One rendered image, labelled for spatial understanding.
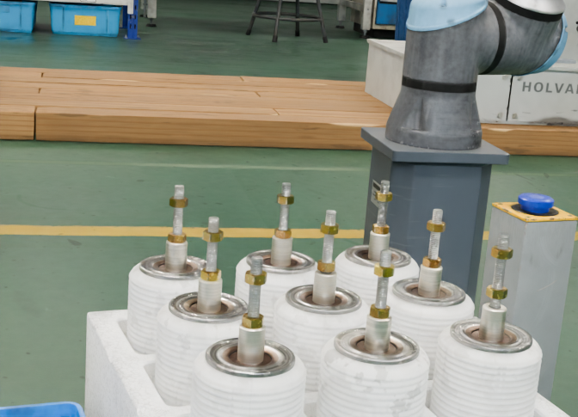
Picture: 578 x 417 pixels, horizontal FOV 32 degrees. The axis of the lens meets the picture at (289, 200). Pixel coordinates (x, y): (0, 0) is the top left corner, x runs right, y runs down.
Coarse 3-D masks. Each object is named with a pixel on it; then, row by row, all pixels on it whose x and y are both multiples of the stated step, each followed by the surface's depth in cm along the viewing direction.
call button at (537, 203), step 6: (522, 198) 115; (528, 198) 115; (534, 198) 115; (540, 198) 115; (546, 198) 116; (522, 204) 115; (528, 204) 115; (534, 204) 114; (540, 204) 114; (546, 204) 114; (552, 204) 115; (528, 210) 115; (534, 210) 115; (540, 210) 115; (546, 210) 115
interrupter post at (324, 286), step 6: (318, 270) 100; (318, 276) 99; (324, 276) 99; (330, 276) 99; (336, 276) 100; (318, 282) 99; (324, 282) 99; (330, 282) 99; (318, 288) 99; (324, 288) 99; (330, 288) 99; (318, 294) 99; (324, 294) 99; (330, 294) 99; (312, 300) 100; (318, 300) 100; (324, 300) 99; (330, 300) 100
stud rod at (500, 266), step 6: (504, 234) 92; (498, 240) 92; (504, 240) 92; (498, 246) 92; (504, 246) 92; (498, 264) 92; (504, 264) 92; (498, 270) 92; (504, 270) 93; (498, 276) 92; (492, 282) 93; (498, 282) 93; (498, 288) 93; (492, 300) 93; (498, 300) 93; (492, 306) 93; (498, 306) 93
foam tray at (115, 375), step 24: (96, 312) 112; (120, 312) 113; (96, 336) 107; (120, 336) 106; (96, 360) 108; (120, 360) 101; (144, 360) 101; (96, 384) 108; (120, 384) 97; (144, 384) 96; (432, 384) 100; (96, 408) 108; (120, 408) 97; (144, 408) 91; (168, 408) 91; (312, 408) 95; (552, 408) 97
